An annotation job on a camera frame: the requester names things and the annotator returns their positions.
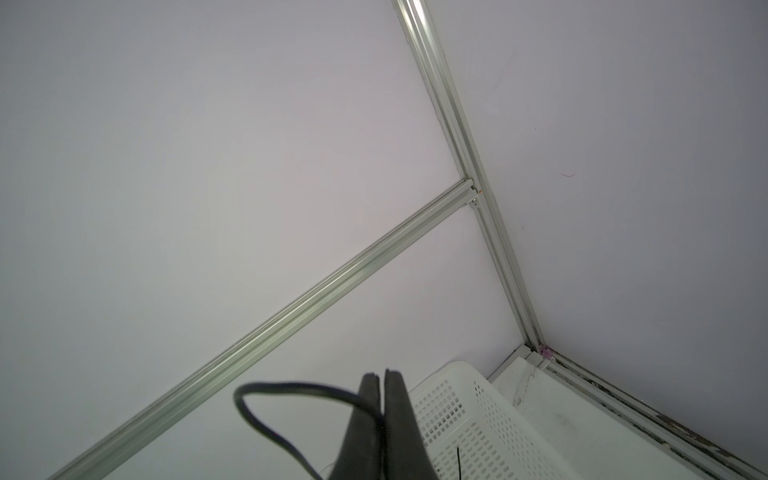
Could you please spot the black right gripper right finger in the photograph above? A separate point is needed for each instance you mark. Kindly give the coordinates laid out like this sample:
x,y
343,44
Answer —
x,y
405,456

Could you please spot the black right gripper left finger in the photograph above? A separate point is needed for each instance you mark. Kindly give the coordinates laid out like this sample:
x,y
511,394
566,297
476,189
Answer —
x,y
360,456

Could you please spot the white plastic basket right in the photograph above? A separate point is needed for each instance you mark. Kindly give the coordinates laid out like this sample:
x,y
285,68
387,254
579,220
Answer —
x,y
470,431

